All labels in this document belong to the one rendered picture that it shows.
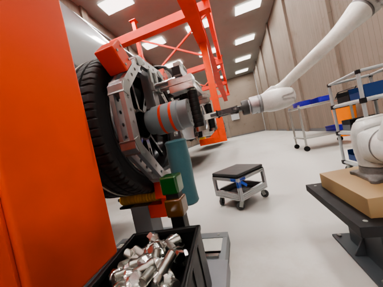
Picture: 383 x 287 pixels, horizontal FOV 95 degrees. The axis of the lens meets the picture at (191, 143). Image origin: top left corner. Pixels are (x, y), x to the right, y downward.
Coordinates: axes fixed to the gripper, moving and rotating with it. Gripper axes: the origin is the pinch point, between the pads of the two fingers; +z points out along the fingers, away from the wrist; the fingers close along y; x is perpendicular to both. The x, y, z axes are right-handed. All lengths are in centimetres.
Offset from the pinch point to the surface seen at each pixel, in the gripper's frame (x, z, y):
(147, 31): 243, 131, 271
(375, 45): 95, -310, 356
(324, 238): -83, -46, 18
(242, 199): -71, -4, 62
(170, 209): -24, 5, -62
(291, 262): -83, -24, -1
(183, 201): -23, 2, -60
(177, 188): -19, 2, -61
